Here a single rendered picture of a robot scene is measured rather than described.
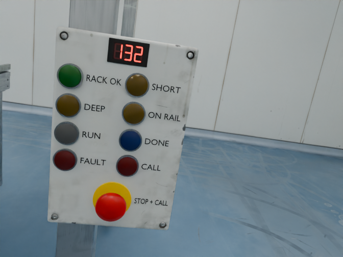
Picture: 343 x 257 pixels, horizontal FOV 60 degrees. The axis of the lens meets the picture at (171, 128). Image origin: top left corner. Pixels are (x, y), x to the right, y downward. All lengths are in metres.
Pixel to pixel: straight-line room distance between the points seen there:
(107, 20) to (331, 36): 3.92
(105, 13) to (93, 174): 0.22
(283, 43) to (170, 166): 3.66
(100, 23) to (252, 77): 3.54
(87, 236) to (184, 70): 0.32
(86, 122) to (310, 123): 4.02
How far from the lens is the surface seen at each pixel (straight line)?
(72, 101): 0.38
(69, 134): 0.39
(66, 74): 0.37
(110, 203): 0.39
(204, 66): 3.77
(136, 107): 0.37
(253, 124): 4.03
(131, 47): 0.37
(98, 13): 0.43
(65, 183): 0.42
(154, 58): 0.37
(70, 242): 0.55
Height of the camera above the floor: 1.06
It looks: 15 degrees down
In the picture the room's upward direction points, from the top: 9 degrees clockwise
